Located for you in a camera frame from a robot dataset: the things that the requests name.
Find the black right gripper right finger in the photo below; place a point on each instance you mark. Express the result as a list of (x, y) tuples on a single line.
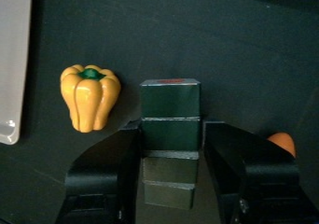
[(252, 174)]

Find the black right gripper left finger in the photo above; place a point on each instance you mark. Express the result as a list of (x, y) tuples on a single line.
[(106, 171)]

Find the grey rectangular plate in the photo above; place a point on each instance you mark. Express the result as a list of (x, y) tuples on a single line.
[(11, 62)]

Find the orange toy food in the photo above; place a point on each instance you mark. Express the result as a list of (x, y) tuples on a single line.
[(283, 142)]

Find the yellow toy bell pepper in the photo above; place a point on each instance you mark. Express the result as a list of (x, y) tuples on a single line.
[(90, 98)]

